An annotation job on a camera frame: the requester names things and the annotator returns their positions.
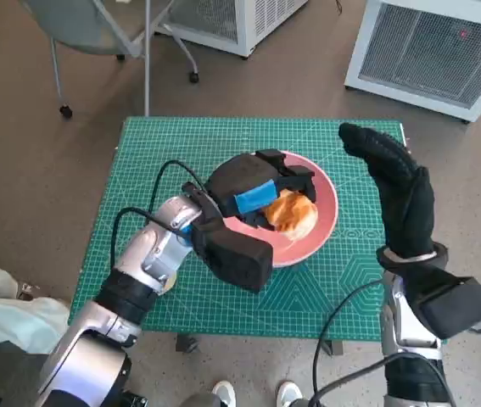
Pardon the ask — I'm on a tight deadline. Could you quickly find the white mesh cage unit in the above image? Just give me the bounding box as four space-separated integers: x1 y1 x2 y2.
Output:
344 0 481 124
154 0 309 59

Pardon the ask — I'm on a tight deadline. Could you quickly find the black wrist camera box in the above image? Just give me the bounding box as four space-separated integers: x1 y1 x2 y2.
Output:
182 181 274 294
400 266 481 340

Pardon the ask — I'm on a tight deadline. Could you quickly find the white shoe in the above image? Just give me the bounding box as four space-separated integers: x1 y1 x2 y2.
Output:
276 380 305 407
212 380 238 407

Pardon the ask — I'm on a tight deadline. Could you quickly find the round orange bread bun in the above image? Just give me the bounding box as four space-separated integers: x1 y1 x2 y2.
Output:
264 189 320 239

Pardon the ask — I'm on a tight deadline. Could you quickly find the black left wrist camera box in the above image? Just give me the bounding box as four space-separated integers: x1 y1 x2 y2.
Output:
182 181 274 294

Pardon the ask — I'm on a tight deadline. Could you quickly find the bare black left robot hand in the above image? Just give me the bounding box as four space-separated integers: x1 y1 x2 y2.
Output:
204 148 322 232

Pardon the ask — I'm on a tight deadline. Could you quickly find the person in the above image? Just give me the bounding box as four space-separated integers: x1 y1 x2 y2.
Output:
0 254 71 355

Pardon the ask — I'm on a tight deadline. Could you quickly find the pink bowl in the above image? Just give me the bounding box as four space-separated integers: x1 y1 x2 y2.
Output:
218 151 339 269

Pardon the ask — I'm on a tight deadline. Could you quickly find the grey-green office chair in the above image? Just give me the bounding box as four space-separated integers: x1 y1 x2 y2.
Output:
23 0 201 120

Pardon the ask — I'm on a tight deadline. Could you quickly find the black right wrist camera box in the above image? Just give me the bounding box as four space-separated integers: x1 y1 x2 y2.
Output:
400 266 481 340

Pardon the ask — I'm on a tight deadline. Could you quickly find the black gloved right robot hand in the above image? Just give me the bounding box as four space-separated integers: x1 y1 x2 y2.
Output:
338 122 437 258

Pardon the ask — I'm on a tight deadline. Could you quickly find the green cutting mat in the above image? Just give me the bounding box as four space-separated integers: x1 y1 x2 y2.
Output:
66 117 449 340

